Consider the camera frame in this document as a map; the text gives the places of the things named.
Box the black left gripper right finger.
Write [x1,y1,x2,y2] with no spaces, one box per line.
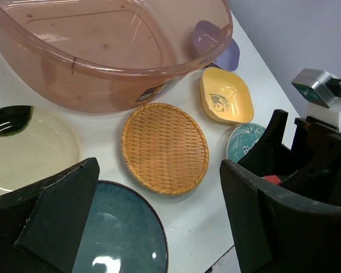
[220,160,341,272]

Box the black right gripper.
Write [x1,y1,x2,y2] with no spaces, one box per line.
[238,110,341,206]

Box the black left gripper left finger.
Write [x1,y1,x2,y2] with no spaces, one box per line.
[0,158,99,272]

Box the red and teal plate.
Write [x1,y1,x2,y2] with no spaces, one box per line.
[226,123,266,162]

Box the dark teal round plate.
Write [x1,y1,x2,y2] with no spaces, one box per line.
[72,180,169,272]

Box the pink translucent plastic bin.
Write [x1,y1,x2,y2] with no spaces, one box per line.
[0,1,233,113]

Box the cream round plate black mark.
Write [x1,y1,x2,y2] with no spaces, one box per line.
[0,105,82,196]

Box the yellow square dish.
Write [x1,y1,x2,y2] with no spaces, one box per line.
[199,67,254,123]

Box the round woven bamboo plate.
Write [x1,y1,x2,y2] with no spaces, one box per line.
[121,103,210,195]

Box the purple square dish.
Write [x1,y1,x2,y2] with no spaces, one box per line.
[191,20,240,72]

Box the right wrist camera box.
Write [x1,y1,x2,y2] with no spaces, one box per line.
[292,68,341,132]

